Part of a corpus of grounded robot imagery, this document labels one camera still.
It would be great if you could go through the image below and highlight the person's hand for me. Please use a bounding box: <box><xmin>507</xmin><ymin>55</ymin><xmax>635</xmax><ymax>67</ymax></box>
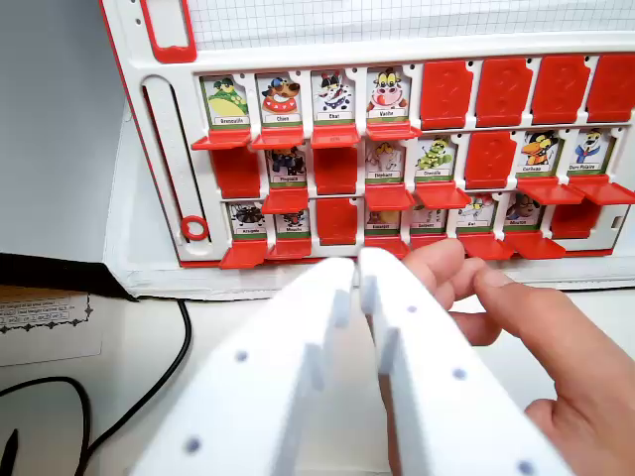
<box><xmin>400</xmin><ymin>238</ymin><xmax>635</xmax><ymax>476</ymax></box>

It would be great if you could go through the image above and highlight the white printed paper sheet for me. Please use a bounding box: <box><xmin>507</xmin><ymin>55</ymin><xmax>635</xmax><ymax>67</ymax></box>
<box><xmin>0</xmin><ymin>285</ymin><xmax>106</xmax><ymax>369</ymax></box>

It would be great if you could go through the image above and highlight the black pointed object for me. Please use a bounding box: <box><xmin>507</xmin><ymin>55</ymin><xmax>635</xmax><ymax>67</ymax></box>
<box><xmin>0</xmin><ymin>428</ymin><xmax>20</xmax><ymax>476</ymax></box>

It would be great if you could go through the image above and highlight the red and white game board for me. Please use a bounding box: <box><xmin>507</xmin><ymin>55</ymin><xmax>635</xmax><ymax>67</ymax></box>
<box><xmin>97</xmin><ymin>0</ymin><xmax>635</xmax><ymax>272</ymax></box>

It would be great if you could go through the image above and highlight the black cable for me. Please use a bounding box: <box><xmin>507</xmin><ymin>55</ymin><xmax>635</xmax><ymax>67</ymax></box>
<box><xmin>76</xmin><ymin>298</ymin><xmax>193</xmax><ymax>476</ymax></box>
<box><xmin>0</xmin><ymin>376</ymin><xmax>93</xmax><ymax>476</ymax></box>

